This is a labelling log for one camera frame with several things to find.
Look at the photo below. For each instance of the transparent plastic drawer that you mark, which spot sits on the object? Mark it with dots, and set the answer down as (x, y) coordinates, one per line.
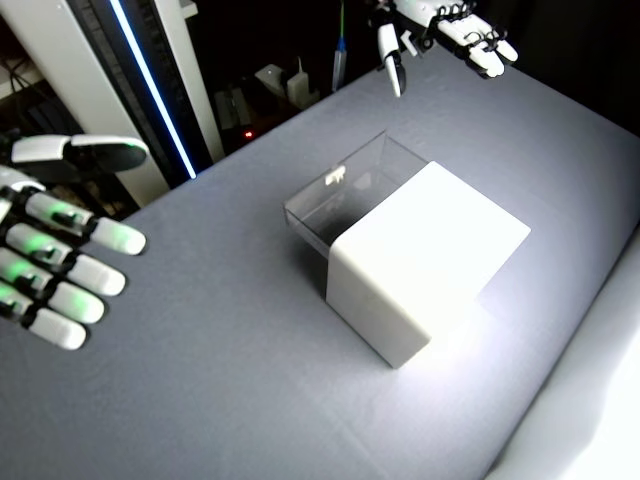
(312, 212)

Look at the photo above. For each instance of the white pillar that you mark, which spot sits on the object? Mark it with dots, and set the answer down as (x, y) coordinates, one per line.
(65, 65)

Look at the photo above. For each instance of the blue light strip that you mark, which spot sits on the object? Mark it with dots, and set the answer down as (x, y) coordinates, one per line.
(155, 92)

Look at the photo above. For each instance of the black device with red light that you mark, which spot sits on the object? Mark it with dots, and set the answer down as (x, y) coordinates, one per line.
(235, 112)

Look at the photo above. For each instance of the white angled bracket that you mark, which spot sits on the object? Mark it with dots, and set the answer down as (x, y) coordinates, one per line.
(272, 77)

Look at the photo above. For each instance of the white box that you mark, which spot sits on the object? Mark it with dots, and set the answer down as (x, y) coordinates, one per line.
(430, 240)

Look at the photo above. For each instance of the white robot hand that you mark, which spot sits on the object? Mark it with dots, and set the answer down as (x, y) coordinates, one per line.
(452, 25)
(50, 215)

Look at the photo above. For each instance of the grey table cloth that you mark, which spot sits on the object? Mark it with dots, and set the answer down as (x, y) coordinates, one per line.
(210, 350)

